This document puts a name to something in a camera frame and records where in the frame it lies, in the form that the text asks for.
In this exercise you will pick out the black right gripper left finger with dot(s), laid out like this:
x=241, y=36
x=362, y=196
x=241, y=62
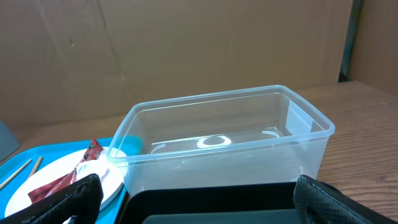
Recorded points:
x=79, y=203

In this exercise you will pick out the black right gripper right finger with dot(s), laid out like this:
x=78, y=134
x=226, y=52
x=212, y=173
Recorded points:
x=318, y=202

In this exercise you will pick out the red snack wrapper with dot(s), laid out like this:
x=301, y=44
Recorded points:
x=92, y=153

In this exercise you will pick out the wooden chopstick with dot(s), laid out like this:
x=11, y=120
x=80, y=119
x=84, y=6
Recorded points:
x=36, y=166
x=14, y=174

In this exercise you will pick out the black waste tray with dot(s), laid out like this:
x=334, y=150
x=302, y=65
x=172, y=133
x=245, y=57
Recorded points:
x=258, y=203

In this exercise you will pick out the clear plastic waste bin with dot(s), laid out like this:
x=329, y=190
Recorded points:
x=259, y=135

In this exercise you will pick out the teal serving tray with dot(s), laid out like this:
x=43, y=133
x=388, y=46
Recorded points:
x=51, y=153

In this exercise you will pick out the large white plate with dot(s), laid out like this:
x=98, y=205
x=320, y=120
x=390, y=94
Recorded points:
x=111, y=179

